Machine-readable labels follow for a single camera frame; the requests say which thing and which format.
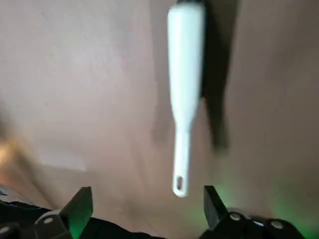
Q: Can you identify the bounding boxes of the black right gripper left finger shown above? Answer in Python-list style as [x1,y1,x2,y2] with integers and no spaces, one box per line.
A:
[0,185,94,239]

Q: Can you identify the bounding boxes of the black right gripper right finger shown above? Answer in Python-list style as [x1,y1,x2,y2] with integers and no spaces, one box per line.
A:
[199,185,307,239]

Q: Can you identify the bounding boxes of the white hand brush black bristles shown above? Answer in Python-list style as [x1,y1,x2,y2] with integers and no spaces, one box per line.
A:
[166,0,212,199]

